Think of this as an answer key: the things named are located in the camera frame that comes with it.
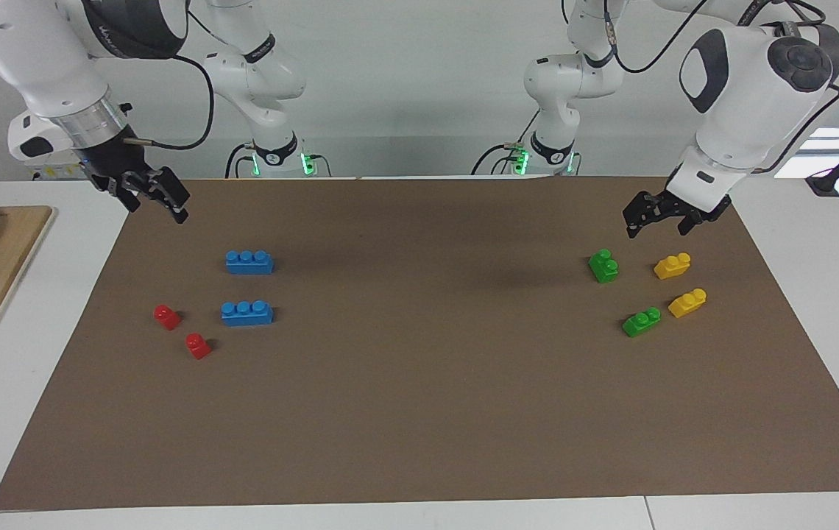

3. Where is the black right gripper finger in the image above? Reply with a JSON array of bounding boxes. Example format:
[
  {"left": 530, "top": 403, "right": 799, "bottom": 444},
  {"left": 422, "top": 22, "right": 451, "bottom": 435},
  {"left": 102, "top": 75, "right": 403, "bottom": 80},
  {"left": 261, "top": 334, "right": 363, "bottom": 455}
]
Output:
[
  {"left": 114, "top": 177, "right": 142, "bottom": 214},
  {"left": 144, "top": 168, "right": 191, "bottom": 224}
]

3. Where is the black base cable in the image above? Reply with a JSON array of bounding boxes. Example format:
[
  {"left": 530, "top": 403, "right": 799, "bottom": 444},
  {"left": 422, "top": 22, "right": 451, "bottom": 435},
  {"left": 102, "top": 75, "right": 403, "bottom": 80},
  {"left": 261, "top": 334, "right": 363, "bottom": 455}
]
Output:
[
  {"left": 471, "top": 109, "right": 542, "bottom": 176},
  {"left": 224, "top": 142, "right": 255, "bottom": 179}
]

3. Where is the white power strip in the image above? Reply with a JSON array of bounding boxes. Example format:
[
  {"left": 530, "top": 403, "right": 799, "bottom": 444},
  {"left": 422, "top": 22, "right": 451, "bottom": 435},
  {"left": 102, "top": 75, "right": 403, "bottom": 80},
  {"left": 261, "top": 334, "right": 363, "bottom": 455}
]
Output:
[{"left": 24, "top": 145, "right": 93, "bottom": 181}]

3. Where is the blue three-stud toy block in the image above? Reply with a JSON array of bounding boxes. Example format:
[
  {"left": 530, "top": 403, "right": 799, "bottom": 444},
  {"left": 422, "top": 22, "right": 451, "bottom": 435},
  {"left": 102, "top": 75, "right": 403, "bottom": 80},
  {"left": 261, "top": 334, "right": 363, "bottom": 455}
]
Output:
[
  {"left": 221, "top": 300, "right": 275, "bottom": 327},
  {"left": 226, "top": 250, "right": 274, "bottom": 275}
]

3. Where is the brown table mat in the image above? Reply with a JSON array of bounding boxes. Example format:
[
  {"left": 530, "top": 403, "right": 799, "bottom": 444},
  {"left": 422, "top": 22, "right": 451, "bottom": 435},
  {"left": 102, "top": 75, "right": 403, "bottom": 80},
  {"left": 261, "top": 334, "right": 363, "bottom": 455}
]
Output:
[{"left": 0, "top": 177, "right": 839, "bottom": 511}]

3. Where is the green two-stud toy block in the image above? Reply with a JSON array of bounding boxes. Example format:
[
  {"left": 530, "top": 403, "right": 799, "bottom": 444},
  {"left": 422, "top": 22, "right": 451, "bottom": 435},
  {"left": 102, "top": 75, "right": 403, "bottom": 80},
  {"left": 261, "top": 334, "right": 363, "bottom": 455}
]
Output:
[
  {"left": 623, "top": 307, "right": 662, "bottom": 338},
  {"left": 588, "top": 249, "right": 620, "bottom": 284}
]

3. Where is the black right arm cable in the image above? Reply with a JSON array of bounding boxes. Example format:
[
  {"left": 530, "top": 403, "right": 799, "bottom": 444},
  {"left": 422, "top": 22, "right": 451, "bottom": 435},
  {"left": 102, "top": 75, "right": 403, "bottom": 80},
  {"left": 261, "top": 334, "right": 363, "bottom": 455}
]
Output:
[{"left": 125, "top": 55, "right": 216, "bottom": 152}]

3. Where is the yellow two-stud toy block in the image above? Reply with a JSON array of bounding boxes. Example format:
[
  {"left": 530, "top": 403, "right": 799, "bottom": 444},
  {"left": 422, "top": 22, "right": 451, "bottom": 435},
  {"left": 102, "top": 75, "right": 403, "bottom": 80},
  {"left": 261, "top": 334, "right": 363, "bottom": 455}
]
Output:
[
  {"left": 668, "top": 288, "right": 708, "bottom": 319},
  {"left": 654, "top": 252, "right": 692, "bottom": 280}
]

